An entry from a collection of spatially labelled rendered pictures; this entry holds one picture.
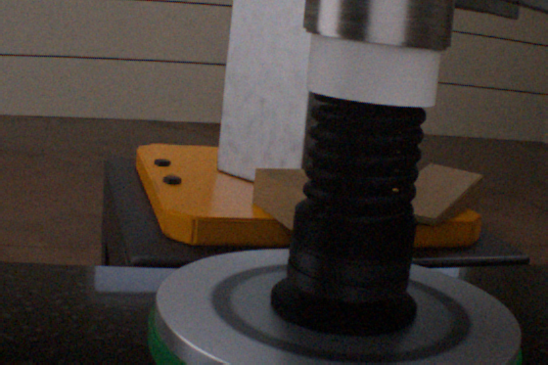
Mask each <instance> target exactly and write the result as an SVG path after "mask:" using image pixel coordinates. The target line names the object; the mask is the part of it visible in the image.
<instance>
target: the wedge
mask: <svg viewBox="0 0 548 365"><path fill-rule="evenodd" d="M481 182H482V174H479V173H471V172H467V171H463V170H458V169H454V168H449V167H445V166H441V165H436V164H432V163H430V164H429V165H428V166H426V167H425V168H423V169H422V170H421V171H420V175H419V177H418V179H417V181H416V182H415V183H413V184H414V185H415V186H416V188H417V194H416V197H415V198H414V199H413V200H412V201H411V203H412V204H413V207H414V213H413V216H414V217H415V218H416V219H417V222H418V223H422V224H429V225H432V226H435V225H437V224H438V223H440V222H442V221H444V220H446V219H448V218H451V217H452V216H454V215H456V214H458V213H460V212H462V211H463V210H466V209H468V208H470V207H471V206H473V205H476V204H478V203H479V202H480V191H481Z"/></svg>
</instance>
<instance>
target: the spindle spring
mask: <svg viewBox="0 0 548 365"><path fill-rule="evenodd" d="M313 95H314V98H315V100H318V101H320V102H322V103H327V104H332V105H316V106H315V107H314V108H312V109H311V116H312V117H313V118H314V119H315V120H316V121H319V122H322V123H317V124H314V125H311V127H310V129H309V131H308V133H309V136H310V138H311V139H313V140H315V141H317V142H314V143H312V144H310V145H309V146H308V147H307V155H308V156H309V157H310V158H311V159H312V160H314V161H312V162H309V163H308V164H307V165H306V167H305V169H304V171H305V174H306V176H307V177H308V178H309V180H307V181H306V182H305V183H304V184H303V187H302V192H303V193H304V194H305V195H306V196H307V197H308V198H309V199H310V200H312V201H314V202H316V203H319V204H322V205H329V206H335V207H341V208H349V209H361V210H386V209H387V208H395V207H396V208H397V209H396V210H394V211H388V212H382V213H351V212H342V211H336V210H331V209H326V208H322V209H321V210H320V211H319V214H318V217H320V218H323V219H326V220H330V221H335V222H339V223H343V224H349V225H357V226H393V225H399V224H403V223H405V222H407V221H409V220H410V219H411V217H412V216H413V213H414V207H413V204H412V203H411V201H412V200H413V199H414V198H415V197H416V194H417V188H416V186H415V185H414V184H413V183H415V182H416V181H417V179H418V177H419V175H420V172H419V169H418V166H417V164H416V163H417V162H418V161H419V160H420V159H421V148H420V147H419V146H418V145H419V144H420V143H421V142H422V140H423V137H424V133H423V130H422V128H421V127H420V126H421V125H422V124H423V123H424V122H425V121H426V119H427V113H426V111H425V110H424V109H423V108H422V107H399V106H387V105H379V104H376V103H368V102H361V101H353V100H348V99H342V98H336V97H331V96H326V95H322V94H318V93H314V92H313ZM336 105H339V106H347V107H356V108H370V109H386V110H402V113H401V114H391V113H364V112H353V111H344V110H337V106H336ZM335 125H338V126H346V127H355V128H369V129H400V132H401V133H365V132H353V131H343V130H337V129H335ZM333 146H337V147H344V148H352V149H364V150H398V151H399V152H401V153H395V154H361V153H351V152H343V151H337V150H332V149H333ZM330 165H332V166H337V167H344V168H353V169H367V170H393V169H397V170H399V171H401V172H395V173H387V174H367V173H353V172H344V171H337V170H332V169H330ZM328 185H329V186H334V187H340V188H346V189H355V190H393V189H397V190H399V191H398V192H395V191H392V193H386V194H357V193H348V192H341V191H335V190H330V189H328Z"/></svg>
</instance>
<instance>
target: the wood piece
mask: <svg viewBox="0 0 548 365"><path fill-rule="evenodd" d="M307 180H309V178H308V177H307V176H306V174H305V171H304V168H256V169H255V177H254V186H253V196H252V202H253V203H255V204H256V205H258V206H259V207H260V208H262V209H263V210H265V211H266V212H267V213H269V214H270V215H271V216H273V217H274V218H275V219H277V220H278V221H280V222H281V223H282V224H284V225H285V226H286V227H288V228H289V229H290V230H292V231H293V223H294V214H295V206H296V204H298V203H299V202H300V201H302V200H304V199H307V196H306V195H305V194H304V193H303V192H302V187H303V184H304V183H305V182H306V181H307Z"/></svg>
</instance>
